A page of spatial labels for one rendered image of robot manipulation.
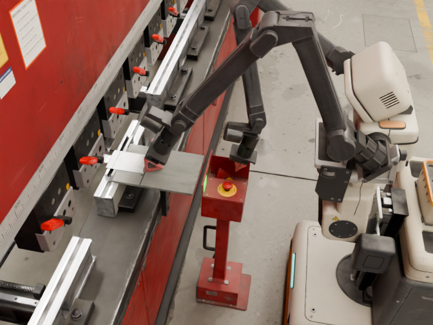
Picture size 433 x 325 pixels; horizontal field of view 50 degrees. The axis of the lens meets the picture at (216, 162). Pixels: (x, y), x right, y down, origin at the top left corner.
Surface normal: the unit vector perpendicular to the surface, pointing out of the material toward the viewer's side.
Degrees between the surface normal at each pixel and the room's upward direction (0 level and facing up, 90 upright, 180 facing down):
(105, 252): 0
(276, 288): 0
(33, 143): 90
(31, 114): 90
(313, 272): 0
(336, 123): 78
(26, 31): 90
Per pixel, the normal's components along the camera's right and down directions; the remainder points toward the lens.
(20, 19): 0.98, 0.16
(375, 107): -0.17, 0.69
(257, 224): 0.04, -0.72
